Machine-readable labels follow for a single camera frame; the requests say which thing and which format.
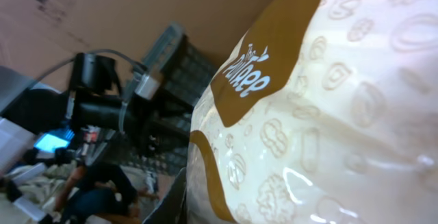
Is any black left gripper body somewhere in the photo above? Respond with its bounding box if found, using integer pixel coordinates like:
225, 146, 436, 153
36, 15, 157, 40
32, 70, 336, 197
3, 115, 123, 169
131, 90, 194, 155

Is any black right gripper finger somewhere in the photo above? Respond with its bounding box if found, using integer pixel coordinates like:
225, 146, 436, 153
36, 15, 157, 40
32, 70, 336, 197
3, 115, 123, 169
142, 168, 187, 224

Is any cream brown nut bag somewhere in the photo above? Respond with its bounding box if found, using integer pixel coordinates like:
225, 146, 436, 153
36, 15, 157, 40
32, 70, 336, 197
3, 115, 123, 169
186, 0, 437, 224

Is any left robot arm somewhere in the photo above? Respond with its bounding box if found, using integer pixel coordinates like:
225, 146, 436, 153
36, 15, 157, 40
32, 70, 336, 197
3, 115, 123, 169
1, 50, 194, 173

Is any grey plastic basket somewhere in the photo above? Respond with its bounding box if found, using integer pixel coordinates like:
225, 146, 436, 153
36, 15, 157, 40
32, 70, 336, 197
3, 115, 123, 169
102, 21, 220, 177

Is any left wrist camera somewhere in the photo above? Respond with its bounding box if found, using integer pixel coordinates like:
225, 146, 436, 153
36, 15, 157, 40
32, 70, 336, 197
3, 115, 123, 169
134, 73, 161, 101

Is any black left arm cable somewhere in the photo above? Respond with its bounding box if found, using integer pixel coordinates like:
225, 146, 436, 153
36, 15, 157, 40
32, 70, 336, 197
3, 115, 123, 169
32, 48, 148, 84

